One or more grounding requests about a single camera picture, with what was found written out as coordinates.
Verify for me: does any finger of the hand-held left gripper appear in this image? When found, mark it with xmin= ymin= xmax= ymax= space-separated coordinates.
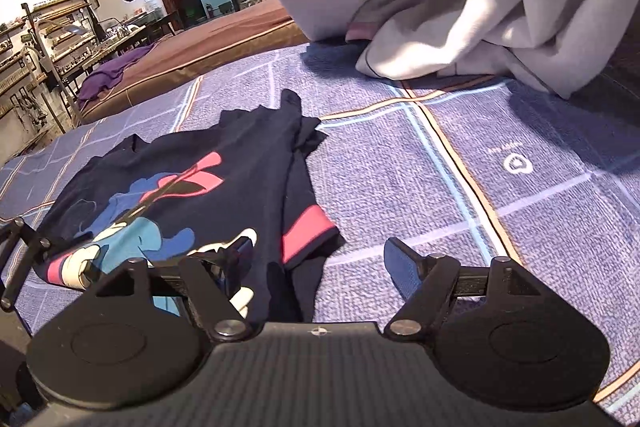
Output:
xmin=0 ymin=216 xmax=52 ymax=313

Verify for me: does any dark cartoon print t-shirt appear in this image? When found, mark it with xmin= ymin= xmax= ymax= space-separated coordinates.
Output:
xmin=39 ymin=88 xmax=346 ymax=324

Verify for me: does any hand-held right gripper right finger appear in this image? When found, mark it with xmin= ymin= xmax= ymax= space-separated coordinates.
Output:
xmin=382 ymin=237 xmax=545 ymax=341

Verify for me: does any dark wooden table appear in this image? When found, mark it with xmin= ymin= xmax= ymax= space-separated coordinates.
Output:
xmin=97 ymin=18 xmax=177 ymax=58

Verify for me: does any metal display shelf rack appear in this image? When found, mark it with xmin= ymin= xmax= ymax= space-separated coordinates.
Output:
xmin=0 ymin=0 xmax=103 ymax=142

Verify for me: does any purple cloth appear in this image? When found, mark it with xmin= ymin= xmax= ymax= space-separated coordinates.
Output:
xmin=76 ymin=44 xmax=157 ymax=104

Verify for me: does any brown mattress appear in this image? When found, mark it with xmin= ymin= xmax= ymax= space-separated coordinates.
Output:
xmin=77 ymin=0 xmax=311 ymax=124

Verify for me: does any blue plaid bed sheet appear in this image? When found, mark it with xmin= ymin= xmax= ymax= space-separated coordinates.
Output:
xmin=0 ymin=41 xmax=640 ymax=423

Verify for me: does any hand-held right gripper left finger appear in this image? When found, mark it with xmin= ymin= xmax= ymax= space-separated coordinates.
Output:
xmin=92 ymin=239 xmax=257 ymax=342

